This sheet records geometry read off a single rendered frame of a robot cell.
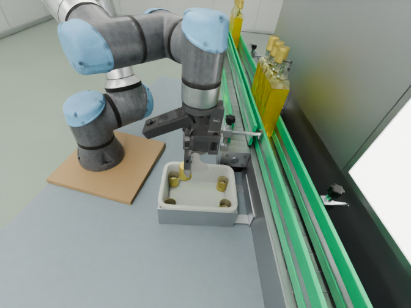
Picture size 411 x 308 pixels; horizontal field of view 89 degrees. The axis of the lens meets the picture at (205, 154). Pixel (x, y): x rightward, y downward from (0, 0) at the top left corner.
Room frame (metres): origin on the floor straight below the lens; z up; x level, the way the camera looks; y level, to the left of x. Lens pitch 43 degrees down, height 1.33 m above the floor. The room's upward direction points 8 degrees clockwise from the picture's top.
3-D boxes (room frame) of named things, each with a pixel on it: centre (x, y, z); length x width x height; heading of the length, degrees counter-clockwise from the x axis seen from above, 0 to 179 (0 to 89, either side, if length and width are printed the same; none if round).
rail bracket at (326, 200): (0.30, -0.30, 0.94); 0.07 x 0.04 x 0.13; 96
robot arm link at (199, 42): (0.39, 0.03, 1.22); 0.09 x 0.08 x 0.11; 49
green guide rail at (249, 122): (1.43, -0.06, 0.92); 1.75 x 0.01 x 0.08; 6
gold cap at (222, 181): (0.45, -0.07, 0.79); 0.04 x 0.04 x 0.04
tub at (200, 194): (0.40, 0.01, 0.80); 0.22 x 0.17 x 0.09; 96
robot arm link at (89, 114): (0.52, 0.37, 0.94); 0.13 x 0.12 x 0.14; 139
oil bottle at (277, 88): (0.65, -0.20, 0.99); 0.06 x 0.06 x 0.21; 6
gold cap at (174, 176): (0.44, 0.09, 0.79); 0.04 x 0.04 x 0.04
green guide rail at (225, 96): (1.42, 0.01, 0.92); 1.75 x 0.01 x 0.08; 6
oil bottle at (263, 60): (0.82, -0.18, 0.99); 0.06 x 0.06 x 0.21; 5
